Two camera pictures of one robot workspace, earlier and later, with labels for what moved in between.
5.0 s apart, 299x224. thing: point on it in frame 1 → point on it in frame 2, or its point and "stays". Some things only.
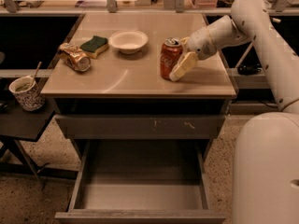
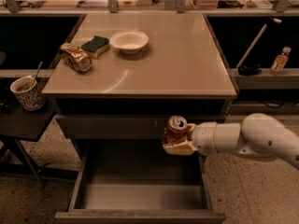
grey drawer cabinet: [106, 85] stays
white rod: [277, 21] stays
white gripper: [200, 44] → [203, 137]
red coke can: [170, 52] → [175, 130]
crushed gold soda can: [75, 57] stays
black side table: [19, 124] stays
